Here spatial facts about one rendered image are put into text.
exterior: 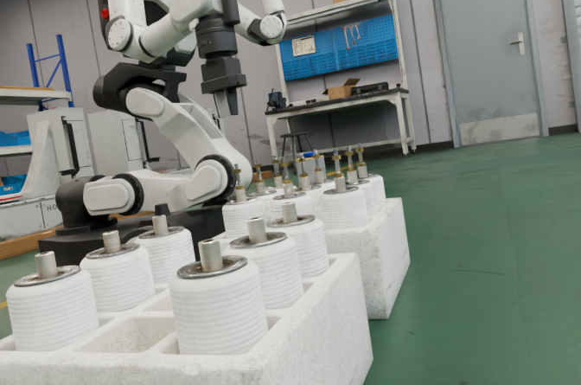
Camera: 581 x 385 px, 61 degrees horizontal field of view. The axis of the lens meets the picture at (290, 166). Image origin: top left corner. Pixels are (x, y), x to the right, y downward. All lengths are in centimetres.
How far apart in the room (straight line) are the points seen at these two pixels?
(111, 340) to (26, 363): 10
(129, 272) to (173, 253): 11
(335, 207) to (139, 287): 44
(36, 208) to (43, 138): 54
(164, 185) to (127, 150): 218
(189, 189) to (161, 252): 71
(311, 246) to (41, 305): 35
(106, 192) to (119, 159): 212
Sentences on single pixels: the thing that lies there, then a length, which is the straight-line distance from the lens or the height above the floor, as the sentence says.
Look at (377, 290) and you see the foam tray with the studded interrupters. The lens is 100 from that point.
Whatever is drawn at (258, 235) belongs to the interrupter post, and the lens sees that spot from 63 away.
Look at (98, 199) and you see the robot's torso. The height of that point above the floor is 28.
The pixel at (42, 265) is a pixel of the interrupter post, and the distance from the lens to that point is 68.
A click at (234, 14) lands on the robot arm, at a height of 66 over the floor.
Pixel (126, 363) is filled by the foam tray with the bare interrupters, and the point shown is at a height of 18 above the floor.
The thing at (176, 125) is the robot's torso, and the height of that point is 47.
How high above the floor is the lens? 37
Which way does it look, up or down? 3 degrees down
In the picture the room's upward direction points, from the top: 9 degrees counter-clockwise
